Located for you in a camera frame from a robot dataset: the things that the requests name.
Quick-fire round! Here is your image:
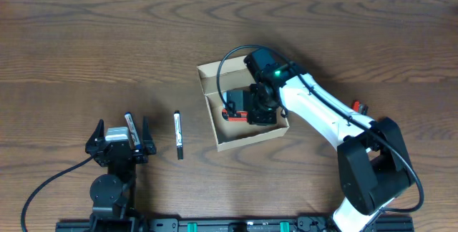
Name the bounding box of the red utility knife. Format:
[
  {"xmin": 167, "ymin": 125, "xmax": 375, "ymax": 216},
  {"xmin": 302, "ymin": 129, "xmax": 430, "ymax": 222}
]
[{"xmin": 222, "ymin": 109, "xmax": 248, "ymax": 122}]

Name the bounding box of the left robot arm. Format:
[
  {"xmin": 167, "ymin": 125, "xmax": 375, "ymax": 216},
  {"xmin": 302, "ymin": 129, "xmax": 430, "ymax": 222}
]
[{"xmin": 85, "ymin": 117, "xmax": 157, "ymax": 232}]

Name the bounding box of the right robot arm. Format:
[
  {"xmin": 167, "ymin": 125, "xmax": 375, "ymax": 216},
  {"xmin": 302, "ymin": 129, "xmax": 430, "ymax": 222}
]
[{"xmin": 218, "ymin": 44, "xmax": 424, "ymax": 231}]

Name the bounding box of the red stapler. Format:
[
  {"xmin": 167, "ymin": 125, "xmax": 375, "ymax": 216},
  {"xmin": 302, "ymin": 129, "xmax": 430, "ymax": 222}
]
[{"xmin": 351, "ymin": 100, "xmax": 369, "ymax": 115}]

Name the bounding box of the left black cable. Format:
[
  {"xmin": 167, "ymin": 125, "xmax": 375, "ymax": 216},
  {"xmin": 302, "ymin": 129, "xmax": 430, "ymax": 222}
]
[{"xmin": 20, "ymin": 155, "xmax": 97, "ymax": 232}]

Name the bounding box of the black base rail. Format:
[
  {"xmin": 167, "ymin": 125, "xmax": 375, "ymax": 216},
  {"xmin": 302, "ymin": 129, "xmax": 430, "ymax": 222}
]
[{"xmin": 55, "ymin": 217, "xmax": 414, "ymax": 232}]

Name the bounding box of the black marker pen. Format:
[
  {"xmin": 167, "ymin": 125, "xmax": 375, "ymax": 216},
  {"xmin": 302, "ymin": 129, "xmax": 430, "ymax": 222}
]
[{"xmin": 173, "ymin": 111, "xmax": 184, "ymax": 160}]

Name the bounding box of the open cardboard box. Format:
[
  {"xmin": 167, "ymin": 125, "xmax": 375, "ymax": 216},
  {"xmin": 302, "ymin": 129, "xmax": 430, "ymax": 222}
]
[{"xmin": 197, "ymin": 57, "xmax": 290, "ymax": 152}]

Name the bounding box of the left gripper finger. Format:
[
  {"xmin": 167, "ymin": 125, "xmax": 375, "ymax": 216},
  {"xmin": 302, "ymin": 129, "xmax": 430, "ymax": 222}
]
[
  {"xmin": 85, "ymin": 119, "xmax": 104, "ymax": 155},
  {"xmin": 142, "ymin": 116, "xmax": 157, "ymax": 155}
]

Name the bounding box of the blue marker pen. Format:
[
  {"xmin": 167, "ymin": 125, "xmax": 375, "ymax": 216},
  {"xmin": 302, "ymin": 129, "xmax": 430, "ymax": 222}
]
[{"xmin": 125, "ymin": 112, "xmax": 142, "ymax": 150}]

